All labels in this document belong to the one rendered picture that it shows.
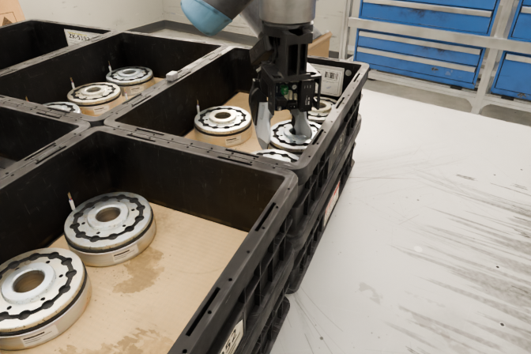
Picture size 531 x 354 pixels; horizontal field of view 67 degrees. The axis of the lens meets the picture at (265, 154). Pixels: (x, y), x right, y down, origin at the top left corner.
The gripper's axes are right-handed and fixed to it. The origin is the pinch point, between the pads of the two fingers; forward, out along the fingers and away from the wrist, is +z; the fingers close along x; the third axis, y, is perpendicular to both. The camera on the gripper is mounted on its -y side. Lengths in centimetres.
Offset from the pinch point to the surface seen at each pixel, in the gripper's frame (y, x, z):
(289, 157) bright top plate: 6.8, -0.6, -1.0
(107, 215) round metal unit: 12.6, -26.7, -0.3
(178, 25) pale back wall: -402, 8, 79
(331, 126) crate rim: 11.2, 3.7, -8.0
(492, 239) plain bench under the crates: 17.1, 33.1, 15.0
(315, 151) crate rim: 16.7, -0.7, -8.0
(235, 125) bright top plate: -6.0, -6.2, -0.8
